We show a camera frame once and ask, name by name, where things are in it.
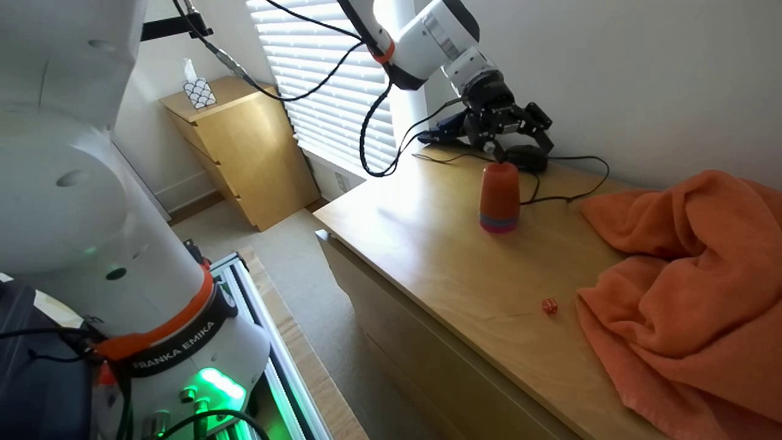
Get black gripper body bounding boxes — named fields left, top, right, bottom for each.
left=464, top=73, right=532, bottom=142

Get orange plastic cup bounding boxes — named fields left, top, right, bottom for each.
left=480, top=158, right=523, bottom=219

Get purple plastic cup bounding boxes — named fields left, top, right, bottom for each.
left=480, top=212, right=523, bottom=229

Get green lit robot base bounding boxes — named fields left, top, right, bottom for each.
left=132, top=364, right=271, bottom=440

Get black computer mouse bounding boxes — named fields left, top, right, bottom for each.
left=503, top=144, right=550, bottom=175

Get black flat device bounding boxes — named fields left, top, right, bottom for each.
left=415, top=130, right=485, bottom=153

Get light wooden dresser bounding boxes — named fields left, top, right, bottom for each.
left=313, top=144, right=680, bottom=440

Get white window blinds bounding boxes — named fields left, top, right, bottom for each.
left=248, top=0, right=410, bottom=181

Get orange towel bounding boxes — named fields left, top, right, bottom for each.
left=574, top=168, right=782, bottom=440

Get small wooden cabinet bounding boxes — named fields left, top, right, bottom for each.
left=159, top=76, right=322, bottom=231

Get patterned tissue box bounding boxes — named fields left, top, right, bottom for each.
left=182, top=56, right=221, bottom=109

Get dark base cover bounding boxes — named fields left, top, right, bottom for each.
left=0, top=289, right=96, bottom=440

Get black mouse cable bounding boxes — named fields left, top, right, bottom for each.
left=521, top=153, right=611, bottom=207

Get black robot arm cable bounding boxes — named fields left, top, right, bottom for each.
left=173, top=0, right=468, bottom=181

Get aluminium frame rail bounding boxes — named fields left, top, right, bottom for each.
left=206, top=252, right=333, bottom=440

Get black camera boom stand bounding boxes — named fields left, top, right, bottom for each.
left=140, top=10, right=215, bottom=43

